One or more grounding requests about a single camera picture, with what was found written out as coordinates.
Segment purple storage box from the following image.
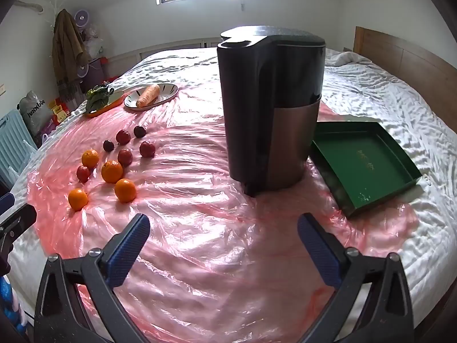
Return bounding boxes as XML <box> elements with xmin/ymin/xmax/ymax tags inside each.
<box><xmin>87</xmin><ymin>59</ymin><xmax>108</xmax><ymax>84</ymax></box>

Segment green tray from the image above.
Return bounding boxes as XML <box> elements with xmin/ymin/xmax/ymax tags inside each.
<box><xmin>310</xmin><ymin>121</ymin><xmax>423</xmax><ymax>218</ymax></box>

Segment clear plastic bags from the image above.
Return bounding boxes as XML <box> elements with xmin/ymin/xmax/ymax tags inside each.
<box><xmin>84</xmin><ymin>23</ymin><xmax>106</xmax><ymax>59</ymax></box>

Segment orange rimmed tray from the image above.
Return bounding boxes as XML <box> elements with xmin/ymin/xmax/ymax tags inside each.
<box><xmin>84</xmin><ymin>91</ymin><xmax>125</xmax><ymax>118</ymax></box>

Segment person's left hand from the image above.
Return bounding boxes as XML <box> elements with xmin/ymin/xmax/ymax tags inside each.
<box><xmin>0</xmin><ymin>275</ymin><xmax>18</xmax><ymax>334</ymax></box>

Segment beige wooden panel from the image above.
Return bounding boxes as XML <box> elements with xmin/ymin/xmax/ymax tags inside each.
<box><xmin>107</xmin><ymin>37</ymin><xmax>224</xmax><ymax>75</ymax></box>

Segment carrot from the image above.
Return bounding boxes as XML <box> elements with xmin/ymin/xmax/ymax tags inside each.
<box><xmin>136</xmin><ymin>85</ymin><xmax>161</xmax><ymax>108</ymax></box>

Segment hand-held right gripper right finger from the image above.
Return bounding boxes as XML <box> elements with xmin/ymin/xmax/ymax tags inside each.
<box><xmin>296</xmin><ymin>213</ymin><xmax>415</xmax><ymax>343</ymax></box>

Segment grey printed bag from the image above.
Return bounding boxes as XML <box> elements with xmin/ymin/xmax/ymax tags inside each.
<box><xmin>19</xmin><ymin>90</ymin><xmax>54</xmax><ymax>138</ymax></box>

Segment yellow red box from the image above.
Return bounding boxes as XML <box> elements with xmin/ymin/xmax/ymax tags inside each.
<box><xmin>48</xmin><ymin>98</ymin><xmax>70</xmax><ymax>125</ymax></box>

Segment white wall pipe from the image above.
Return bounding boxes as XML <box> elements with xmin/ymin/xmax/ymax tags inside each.
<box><xmin>14</xmin><ymin>0</ymin><xmax>43</xmax><ymax>14</ymax></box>

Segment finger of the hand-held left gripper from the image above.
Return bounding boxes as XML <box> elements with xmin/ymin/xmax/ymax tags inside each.
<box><xmin>0</xmin><ymin>204</ymin><xmax>38</xmax><ymax>256</ymax></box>
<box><xmin>0</xmin><ymin>192</ymin><xmax>15</xmax><ymax>217</ymax></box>

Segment pink plastic sheet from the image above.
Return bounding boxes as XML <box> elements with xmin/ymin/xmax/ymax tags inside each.
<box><xmin>27</xmin><ymin>79</ymin><xmax>420</xmax><ymax>343</ymax></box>

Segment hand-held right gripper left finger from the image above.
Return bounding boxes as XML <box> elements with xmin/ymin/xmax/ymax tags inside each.
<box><xmin>34</xmin><ymin>213</ymin><xmax>158</xmax><ymax>343</ymax></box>

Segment wooden headboard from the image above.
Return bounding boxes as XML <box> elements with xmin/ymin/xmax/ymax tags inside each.
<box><xmin>343</xmin><ymin>26</ymin><xmax>457</xmax><ymax>129</ymax></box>

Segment brown coat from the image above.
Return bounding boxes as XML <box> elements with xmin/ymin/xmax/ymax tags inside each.
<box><xmin>52</xmin><ymin>9</ymin><xmax>90</xmax><ymax>102</ymax></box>

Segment orange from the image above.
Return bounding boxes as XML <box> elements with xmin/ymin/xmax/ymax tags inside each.
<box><xmin>101</xmin><ymin>160</ymin><xmax>124</xmax><ymax>184</ymax></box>
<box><xmin>115</xmin><ymin>179</ymin><xmax>137</xmax><ymax>203</ymax></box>
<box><xmin>81</xmin><ymin>149</ymin><xmax>99</xmax><ymax>168</ymax></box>
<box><xmin>68</xmin><ymin>188</ymin><xmax>89</xmax><ymax>211</ymax></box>

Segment striped white plate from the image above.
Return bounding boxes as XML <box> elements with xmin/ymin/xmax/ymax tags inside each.
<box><xmin>124</xmin><ymin>83</ymin><xmax>179</xmax><ymax>109</ymax></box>

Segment light blue suitcase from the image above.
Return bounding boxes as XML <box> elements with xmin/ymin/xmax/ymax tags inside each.
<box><xmin>0</xmin><ymin>110</ymin><xmax>38</xmax><ymax>186</ymax></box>

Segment green leafy vegetable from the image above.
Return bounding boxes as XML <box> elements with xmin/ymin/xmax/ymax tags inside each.
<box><xmin>85</xmin><ymin>84</ymin><xmax>115</xmax><ymax>113</ymax></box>

